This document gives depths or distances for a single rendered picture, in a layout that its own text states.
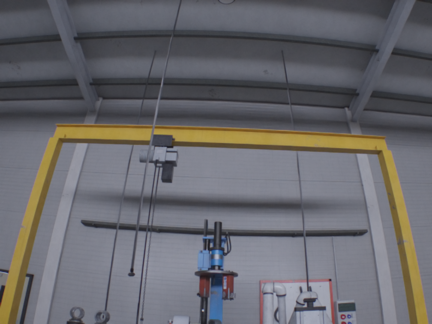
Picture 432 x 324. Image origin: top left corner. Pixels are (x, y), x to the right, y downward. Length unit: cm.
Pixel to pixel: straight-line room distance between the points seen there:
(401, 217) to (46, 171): 509
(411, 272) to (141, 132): 426
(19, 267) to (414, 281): 507
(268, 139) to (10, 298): 411
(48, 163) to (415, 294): 533
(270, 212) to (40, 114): 670
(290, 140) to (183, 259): 322
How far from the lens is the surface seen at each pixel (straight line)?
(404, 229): 449
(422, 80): 899
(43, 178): 461
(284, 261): 625
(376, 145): 501
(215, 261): 399
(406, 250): 440
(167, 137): 428
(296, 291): 619
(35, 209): 445
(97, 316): 385
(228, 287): 384
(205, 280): 408
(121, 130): 463
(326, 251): 656
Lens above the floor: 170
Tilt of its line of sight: 30 degrees up
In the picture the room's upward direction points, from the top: 2 degrees clockwise
